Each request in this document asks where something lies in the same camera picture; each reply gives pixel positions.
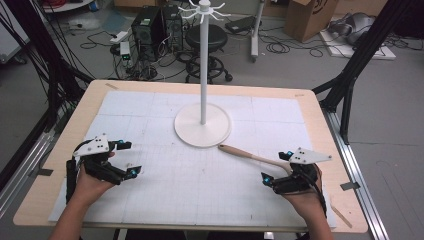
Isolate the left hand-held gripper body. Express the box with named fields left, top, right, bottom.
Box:
left=72, top=133, right=126, bottom=186

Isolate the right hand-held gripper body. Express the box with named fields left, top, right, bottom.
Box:
left=271, top=147, right=334, bottom=196

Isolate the wooden-handled spoon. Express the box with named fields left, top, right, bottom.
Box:
left=217, top=143, right=296, bottom=176

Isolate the person's left hand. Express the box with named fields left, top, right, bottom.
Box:
left=70, top=151, right=116, bottom=205

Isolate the person's right hand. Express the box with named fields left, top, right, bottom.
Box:
left=282, top=164, right=325, bottom=219

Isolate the thin wooden stick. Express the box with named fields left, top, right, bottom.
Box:
left=329, top=203, right=354, bottom=230

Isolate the white grid mat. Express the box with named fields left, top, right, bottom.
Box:
left=48, top=90, right=338, bottom=230

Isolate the white adapter box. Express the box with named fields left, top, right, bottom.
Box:
left=118, top=41, right=132, bottom=57

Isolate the white hook stand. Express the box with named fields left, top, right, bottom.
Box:
left=173, top=0, right=233, bottom=149

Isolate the white power strip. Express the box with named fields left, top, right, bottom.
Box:
left=109, top=30, right=130, bottom=44

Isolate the large black computer tower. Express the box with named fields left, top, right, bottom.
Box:
left=130, top=5, right=165, bottom=63

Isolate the white floor stand pole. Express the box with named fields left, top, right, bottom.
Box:
left=249, top=0, right=267, bottom=64

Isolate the white flat board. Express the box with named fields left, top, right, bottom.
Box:
left=318, top=29, right=397, bottom=61

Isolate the slim black computer tower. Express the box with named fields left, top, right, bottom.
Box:
left=161, top=4, right=185, bottom=53

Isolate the black round stool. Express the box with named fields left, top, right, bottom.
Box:
left=184, top=23, right=234, bottom=85

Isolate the cardboard box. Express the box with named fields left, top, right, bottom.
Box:
left=283, top=0, right=342, bottom=44

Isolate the black flat laptop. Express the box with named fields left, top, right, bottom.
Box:
left=224, top=15, right=257, bottom=35

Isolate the grey rounded device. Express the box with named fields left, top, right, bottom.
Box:
left=327, top=12, right=377, bottom=46

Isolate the white round table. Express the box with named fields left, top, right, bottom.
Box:
left=40, top=0, right=97, bottom=15

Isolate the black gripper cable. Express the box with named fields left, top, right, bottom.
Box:
left=298, top=165, right=328, bottom=219

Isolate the black wrist strap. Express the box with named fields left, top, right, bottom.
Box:
left=65, top=158, right=79, bottom=205

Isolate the aluminium rail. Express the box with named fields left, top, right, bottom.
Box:
left=321, top=108, right=391, bottom=240
left=0, top=129, right=57, bottom=219

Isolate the black metal frame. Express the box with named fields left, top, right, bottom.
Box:
left=312, top=0, right=415, bottom=146
left=0, top=0, right=95, bottom=133

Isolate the coiled black floor cable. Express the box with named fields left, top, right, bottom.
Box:
left=265, top=40, right=292, bottom=55

